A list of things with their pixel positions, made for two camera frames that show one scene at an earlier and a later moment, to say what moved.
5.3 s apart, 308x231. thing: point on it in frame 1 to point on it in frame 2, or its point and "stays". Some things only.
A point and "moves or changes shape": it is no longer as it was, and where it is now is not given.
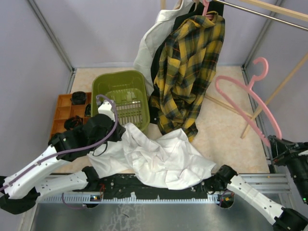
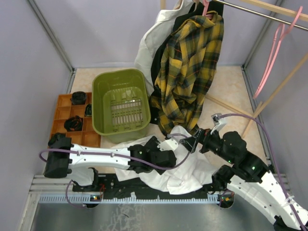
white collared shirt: [172, 160] moves or changes shape
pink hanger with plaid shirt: [205, 4] stays
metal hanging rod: [260, 14] stays
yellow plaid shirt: [187, 58] stays
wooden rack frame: [282, 10] stays
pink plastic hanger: [250, 89] to [280, 32]
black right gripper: [286, 149] to [203, 137]
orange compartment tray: [65, 110] stays
